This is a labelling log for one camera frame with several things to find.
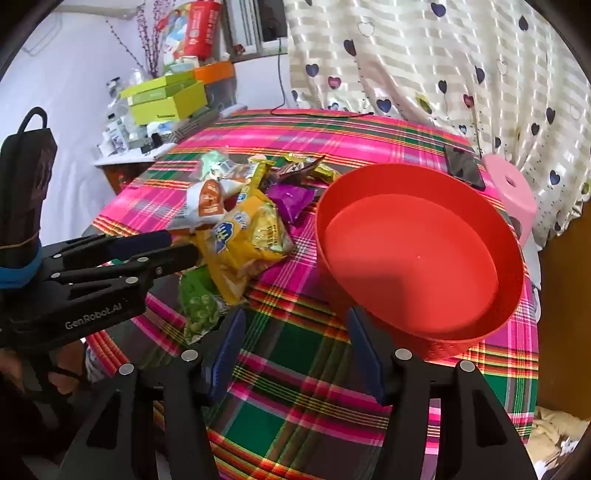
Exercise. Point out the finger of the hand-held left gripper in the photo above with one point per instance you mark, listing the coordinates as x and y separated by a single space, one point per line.
175 256
147 242

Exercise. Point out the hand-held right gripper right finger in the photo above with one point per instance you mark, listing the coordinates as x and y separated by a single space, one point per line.
367 355

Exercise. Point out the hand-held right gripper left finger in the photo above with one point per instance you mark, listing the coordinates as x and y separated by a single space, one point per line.
228 355

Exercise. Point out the green pea snack packet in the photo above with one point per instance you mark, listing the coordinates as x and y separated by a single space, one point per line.
201 300

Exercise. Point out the white and orange snack packet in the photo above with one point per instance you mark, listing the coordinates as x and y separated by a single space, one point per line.
207 203

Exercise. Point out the yellow potato chip bag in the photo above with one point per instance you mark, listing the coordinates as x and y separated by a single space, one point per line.
249 240

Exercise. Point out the mint green cookie packet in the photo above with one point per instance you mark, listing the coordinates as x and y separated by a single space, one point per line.
214 164

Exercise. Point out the red round plastic basin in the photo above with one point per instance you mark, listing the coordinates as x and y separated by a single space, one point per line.
415 258

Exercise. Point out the gold foil snack bar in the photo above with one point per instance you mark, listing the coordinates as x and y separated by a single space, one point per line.
258 177

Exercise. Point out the purple snack packet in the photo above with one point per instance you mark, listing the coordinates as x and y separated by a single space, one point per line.
291 201

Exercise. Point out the brown snack packet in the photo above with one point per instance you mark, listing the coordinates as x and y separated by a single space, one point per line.
295 171

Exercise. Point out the small yellow-green snack packet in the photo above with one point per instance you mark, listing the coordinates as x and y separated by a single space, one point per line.
325 173

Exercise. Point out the person's left hand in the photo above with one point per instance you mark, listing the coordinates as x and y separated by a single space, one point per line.
64 376

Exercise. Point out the pink green plaid tablecloth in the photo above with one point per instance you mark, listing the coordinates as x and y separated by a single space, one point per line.
300 369

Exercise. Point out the white side table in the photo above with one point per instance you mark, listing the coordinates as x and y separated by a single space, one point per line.
134 157

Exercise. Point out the group of small bottles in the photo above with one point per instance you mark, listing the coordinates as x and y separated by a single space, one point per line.
117 129

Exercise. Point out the striped box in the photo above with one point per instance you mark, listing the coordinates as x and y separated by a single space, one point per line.
194 124

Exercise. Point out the green cardboard box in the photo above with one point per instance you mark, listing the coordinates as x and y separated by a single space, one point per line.
180 104

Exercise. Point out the green box lid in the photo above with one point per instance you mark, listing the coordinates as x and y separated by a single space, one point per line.
157 87

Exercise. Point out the orange box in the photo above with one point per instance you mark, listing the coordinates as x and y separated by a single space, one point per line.
214 71

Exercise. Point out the dry decorative branches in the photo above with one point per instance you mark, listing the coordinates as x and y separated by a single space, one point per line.
150 55

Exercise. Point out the wooden cabinet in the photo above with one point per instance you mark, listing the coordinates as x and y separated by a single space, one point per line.
563 323

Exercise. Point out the beige cloth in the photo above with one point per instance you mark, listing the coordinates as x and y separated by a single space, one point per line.
554 434

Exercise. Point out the colourful gift bag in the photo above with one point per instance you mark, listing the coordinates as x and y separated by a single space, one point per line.
173 37

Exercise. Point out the black smartphone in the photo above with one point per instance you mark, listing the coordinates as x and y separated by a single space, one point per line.
464 168

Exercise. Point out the pink plastic stool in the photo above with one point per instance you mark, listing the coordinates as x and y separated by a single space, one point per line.
512 194

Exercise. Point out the red carton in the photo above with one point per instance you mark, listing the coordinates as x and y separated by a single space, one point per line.
203 27

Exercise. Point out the cream heart-print curtain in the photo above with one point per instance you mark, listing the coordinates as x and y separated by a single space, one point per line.
415 60

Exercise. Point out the window frame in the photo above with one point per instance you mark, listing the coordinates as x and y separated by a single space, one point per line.
244 27

